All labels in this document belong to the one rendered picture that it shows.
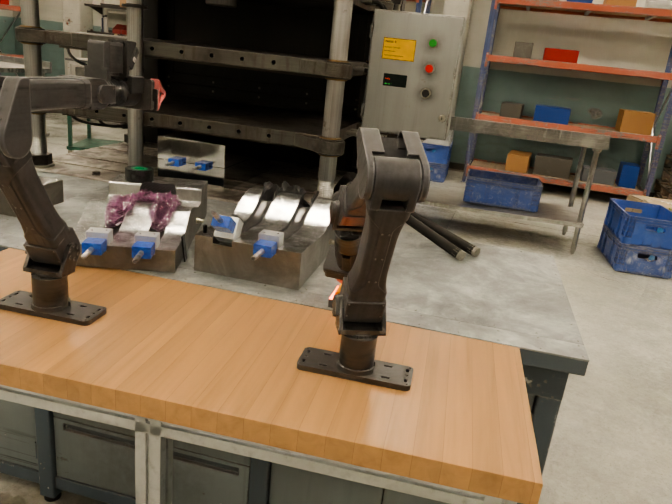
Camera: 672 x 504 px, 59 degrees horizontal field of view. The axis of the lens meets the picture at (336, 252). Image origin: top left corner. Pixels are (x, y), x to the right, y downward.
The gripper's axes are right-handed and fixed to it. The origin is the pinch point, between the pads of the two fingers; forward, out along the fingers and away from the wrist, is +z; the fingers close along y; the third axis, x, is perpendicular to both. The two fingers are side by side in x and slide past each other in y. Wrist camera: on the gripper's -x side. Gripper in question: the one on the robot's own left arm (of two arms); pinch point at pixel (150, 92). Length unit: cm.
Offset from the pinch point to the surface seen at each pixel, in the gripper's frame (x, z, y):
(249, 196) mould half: 25.7, 22.5, -18.0
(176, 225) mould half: 31.8, 3.8, -5.8
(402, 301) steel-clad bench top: 39, -2, -65
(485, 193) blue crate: 67, 362, -101
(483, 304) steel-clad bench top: 39, 5, -83
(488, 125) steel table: 13, 342, -92
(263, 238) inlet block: 28.6, -5.9, -31.8
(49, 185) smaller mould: 32, 22, 44
